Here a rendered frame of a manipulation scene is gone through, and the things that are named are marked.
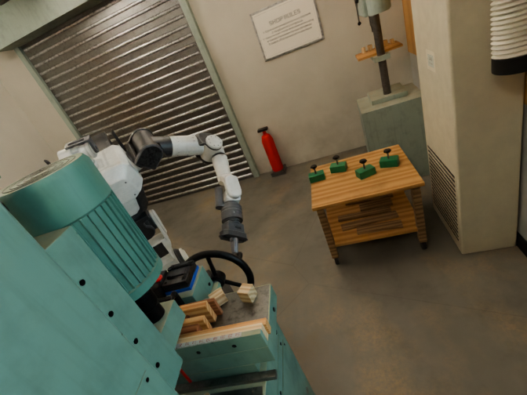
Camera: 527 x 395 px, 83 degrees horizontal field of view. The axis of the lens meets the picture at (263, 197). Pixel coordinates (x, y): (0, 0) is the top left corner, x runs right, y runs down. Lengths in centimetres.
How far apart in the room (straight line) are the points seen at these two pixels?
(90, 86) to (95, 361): 394
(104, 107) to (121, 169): 308
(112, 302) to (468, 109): 160
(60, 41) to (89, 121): 90
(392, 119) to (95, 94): 336
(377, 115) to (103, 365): 246
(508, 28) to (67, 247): 149
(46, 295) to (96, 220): 19
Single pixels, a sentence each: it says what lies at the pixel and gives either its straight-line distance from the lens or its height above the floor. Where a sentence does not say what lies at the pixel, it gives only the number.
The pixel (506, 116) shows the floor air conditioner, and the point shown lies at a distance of 182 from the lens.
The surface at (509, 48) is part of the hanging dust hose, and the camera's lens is 151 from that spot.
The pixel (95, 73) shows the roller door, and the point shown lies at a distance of 425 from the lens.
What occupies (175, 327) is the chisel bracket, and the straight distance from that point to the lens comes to 88.
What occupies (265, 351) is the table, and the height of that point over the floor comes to 88.
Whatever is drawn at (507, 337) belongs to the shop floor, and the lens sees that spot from 189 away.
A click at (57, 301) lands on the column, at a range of 53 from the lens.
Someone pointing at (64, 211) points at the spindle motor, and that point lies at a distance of 64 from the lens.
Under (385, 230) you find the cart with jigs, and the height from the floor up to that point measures 18.
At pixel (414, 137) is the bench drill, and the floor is 38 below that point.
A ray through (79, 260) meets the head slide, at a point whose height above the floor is 133.
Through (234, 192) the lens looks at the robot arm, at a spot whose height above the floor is 103.
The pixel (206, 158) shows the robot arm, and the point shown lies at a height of 115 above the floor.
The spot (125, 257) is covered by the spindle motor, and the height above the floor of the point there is 126.
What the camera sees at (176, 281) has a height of 100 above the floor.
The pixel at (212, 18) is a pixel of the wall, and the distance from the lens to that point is 360.
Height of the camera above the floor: 155
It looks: 27 degrees down
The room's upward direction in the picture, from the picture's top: 23 degrees counter-clockwise
